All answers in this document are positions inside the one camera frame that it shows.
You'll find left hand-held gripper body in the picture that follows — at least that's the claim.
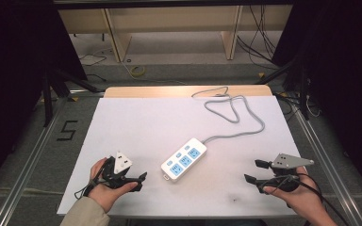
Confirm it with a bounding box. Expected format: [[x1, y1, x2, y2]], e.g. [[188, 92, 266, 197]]
[[101, 151, 134, 189]]

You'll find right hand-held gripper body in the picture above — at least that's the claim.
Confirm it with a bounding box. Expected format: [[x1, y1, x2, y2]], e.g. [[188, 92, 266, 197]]
[[265, 153, 315, 193]]

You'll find person's left hand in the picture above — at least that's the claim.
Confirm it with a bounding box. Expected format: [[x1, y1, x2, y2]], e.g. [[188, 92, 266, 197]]
[[89, 157, 140, 215]]

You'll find person's right hand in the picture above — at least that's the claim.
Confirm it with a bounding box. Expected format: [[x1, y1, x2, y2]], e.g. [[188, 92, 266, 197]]
[[262, 166, 325, 218]]

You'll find white power strip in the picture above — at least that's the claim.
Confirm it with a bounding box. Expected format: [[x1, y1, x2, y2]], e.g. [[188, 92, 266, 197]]
[[160, 137, 208, 184]]

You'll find white table cover sheet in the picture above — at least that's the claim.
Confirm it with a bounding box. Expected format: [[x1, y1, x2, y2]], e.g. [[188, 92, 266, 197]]
[[57, 95, 303, 217]]

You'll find black metal stand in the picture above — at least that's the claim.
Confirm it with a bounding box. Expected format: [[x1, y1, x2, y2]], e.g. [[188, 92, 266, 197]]
[[256, 57, 311, 121], [41, 67, 106, 128]]

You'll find black curtain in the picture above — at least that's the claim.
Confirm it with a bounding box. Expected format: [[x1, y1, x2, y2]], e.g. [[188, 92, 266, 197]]
[[271, 0, 362, 202], [0, 0, 89, 199]]

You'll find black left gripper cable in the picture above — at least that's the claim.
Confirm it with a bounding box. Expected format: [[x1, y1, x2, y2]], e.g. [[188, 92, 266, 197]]
[[74, 163, 111, 201]]

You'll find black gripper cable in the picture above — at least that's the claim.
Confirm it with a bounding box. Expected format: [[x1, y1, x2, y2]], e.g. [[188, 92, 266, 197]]
[[74, 163, 111, 201], [258, 173, 351, 226]]

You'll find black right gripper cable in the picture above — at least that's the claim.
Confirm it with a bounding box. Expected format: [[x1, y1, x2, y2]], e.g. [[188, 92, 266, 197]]
[[258, 173, 351, 226]]

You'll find metal floor rail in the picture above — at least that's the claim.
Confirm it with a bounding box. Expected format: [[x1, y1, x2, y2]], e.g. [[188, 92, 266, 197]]
[[0, 96, 69, 226], [293, 102, 362, 226]]

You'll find grey power strip cable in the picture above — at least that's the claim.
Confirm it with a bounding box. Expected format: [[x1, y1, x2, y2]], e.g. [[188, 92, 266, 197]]
[[190, 87, 266, 145]]

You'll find yellow cable coil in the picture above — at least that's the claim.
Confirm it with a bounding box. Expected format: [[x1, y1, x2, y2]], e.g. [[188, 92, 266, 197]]
[[129, 65, 146, 78]]

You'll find bundle of black cables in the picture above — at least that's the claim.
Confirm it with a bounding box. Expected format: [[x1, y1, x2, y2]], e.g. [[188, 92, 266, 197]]
[[236, 4, 279, 68]]

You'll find thin black floor cable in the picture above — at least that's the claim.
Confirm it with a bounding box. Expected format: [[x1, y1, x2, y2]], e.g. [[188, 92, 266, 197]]
[[78, 54, 107, 83]]

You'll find light wooden bench frame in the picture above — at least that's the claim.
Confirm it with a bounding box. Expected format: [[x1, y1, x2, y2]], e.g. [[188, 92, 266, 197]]
[[58, 4, 294, 63]]

